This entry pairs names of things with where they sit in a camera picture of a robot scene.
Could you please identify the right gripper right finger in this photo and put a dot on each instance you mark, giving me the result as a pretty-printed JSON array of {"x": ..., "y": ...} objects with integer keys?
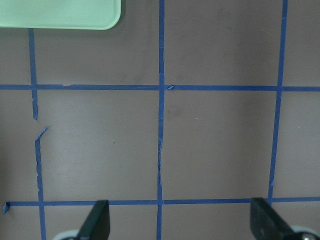
[{"x": 266, "y": 223}]

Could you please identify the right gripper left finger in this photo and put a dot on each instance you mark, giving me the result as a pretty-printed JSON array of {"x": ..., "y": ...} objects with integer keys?
[{"x": 97, "y": 225}]

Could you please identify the light green tray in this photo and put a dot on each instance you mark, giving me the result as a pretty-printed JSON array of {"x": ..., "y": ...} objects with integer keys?
[{"x": 60, "y": 14}]

